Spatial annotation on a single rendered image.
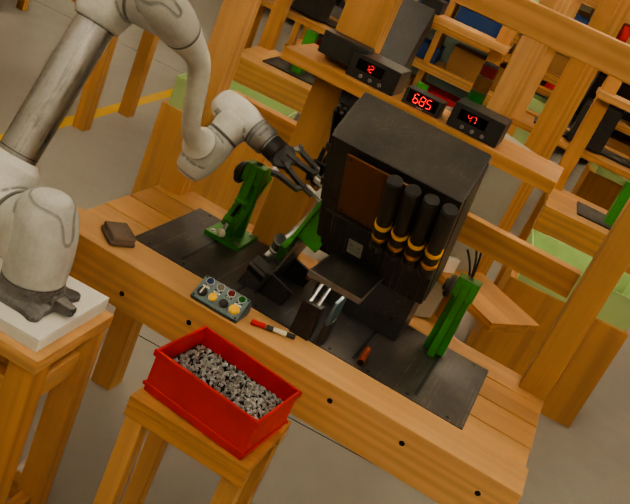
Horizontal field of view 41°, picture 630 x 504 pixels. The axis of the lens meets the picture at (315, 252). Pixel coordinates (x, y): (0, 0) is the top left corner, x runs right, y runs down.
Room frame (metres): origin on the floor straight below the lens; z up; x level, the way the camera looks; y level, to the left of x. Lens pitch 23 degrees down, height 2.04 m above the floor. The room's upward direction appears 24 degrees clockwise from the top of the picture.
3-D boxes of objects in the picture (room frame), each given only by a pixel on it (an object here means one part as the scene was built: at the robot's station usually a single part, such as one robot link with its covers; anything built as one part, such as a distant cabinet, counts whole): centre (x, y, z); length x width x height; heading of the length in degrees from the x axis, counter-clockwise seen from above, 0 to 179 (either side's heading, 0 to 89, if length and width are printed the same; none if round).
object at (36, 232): (1.76, 0.61, 1.05); 0.18 x 0.16 x 0.22; 68
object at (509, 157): (2.58, -0.13, 1.52); 0.90 x 0.25 x 0.04; 77
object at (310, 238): (2.28, 0.02, 1.17); 0.13 x 0.12 x 0.20; 77
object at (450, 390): (2.32, -0.07, 0.89); 1.10 x 0.42 x 0.02; 77
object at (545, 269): (2.68, -0.15, 1.23); 1.30 x 0.05 x 0.09; 77
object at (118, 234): (2.19, 0.54, 0.91); 0.10 x 0.08 x 0.03; 38
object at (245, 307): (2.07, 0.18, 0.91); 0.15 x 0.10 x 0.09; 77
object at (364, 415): (2.05, -0.01, 0.82); 1.50 x 0.14 x 0.15; 77
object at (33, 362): (1.76, 0.60, 0.83); 0.32 x 0.32 x 0.04; 79
